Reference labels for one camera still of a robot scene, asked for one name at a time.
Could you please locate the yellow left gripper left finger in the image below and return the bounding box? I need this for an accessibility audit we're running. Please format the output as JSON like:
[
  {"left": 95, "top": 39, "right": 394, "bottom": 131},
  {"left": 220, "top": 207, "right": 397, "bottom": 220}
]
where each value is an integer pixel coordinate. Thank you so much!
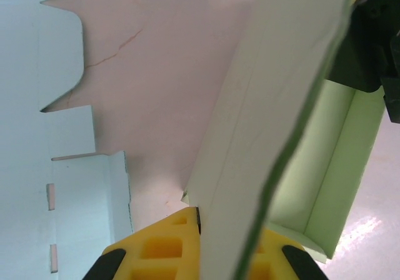
[{"left": 81, "top": 207, "right": 203, "bottom": 280}]

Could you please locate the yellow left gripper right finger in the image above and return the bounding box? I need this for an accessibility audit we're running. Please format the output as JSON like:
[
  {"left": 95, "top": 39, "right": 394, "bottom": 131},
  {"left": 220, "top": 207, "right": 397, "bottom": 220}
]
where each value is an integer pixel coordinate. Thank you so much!
[{"left": 254, "top": 226, "right": 326, "bottom": 280}]

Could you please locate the green paper box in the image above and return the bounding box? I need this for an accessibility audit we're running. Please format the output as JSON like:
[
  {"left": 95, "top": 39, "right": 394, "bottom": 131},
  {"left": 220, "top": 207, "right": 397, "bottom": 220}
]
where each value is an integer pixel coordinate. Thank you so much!
[{"left": 181, "top": 0, "right": 388, "bottom": 280}]

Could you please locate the blue paper box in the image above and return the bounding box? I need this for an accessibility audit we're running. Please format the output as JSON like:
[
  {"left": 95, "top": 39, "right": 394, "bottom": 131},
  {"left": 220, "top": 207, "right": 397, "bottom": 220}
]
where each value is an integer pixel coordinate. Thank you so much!
[{"left": 0, "top": 0, "right": 136, "bottom": 280}]

